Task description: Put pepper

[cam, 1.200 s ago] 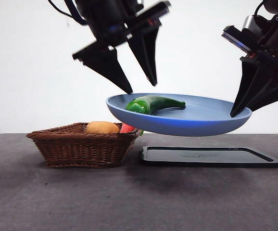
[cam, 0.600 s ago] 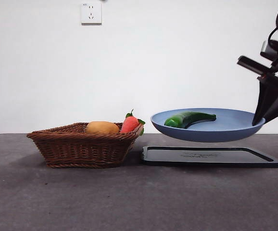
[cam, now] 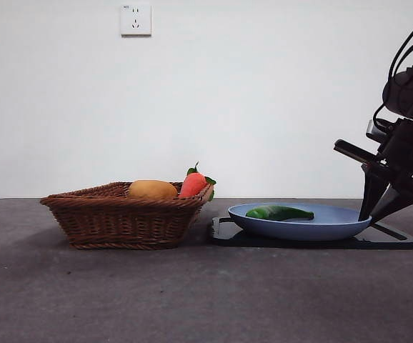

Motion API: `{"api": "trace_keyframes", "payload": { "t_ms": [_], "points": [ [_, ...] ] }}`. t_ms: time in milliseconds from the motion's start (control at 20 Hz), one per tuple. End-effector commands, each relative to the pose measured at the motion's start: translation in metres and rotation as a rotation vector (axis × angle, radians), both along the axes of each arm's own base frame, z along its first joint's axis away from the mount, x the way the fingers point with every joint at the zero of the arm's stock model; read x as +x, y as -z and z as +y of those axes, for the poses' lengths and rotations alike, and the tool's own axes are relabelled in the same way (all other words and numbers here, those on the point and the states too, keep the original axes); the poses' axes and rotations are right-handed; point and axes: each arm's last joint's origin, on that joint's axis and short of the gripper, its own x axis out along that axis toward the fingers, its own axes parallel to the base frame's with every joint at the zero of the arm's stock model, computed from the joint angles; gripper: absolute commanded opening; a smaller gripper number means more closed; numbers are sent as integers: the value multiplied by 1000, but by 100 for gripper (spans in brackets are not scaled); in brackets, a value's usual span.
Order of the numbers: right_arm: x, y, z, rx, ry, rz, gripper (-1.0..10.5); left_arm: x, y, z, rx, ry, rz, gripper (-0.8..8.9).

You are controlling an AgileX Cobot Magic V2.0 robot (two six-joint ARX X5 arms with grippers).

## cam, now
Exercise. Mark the brown wicker basket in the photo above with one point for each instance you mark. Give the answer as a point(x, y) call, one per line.
point(120, 221)

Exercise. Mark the blue round plate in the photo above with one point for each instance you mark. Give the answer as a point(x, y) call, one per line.
point(299, 230)

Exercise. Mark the black rectangular tray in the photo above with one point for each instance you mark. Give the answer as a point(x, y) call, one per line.
point(399, 244)

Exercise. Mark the yellow-brown potato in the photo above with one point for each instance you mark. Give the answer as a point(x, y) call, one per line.
point(152, 189)

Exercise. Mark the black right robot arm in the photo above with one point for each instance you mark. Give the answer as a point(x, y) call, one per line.
point(406, 93)

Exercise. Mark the white wall power socket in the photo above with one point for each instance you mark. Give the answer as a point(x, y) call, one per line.
point(136, 20)

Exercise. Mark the orange-red carrot with green leaves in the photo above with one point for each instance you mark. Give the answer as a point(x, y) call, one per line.
point(192, 185)

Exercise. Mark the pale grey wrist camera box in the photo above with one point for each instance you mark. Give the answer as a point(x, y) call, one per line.
point(371, 129)

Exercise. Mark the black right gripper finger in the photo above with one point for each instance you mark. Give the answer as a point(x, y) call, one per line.
point(397, 200)
point(370, 189)

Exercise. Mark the green pepper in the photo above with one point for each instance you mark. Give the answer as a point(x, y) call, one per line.
point(274, 212)

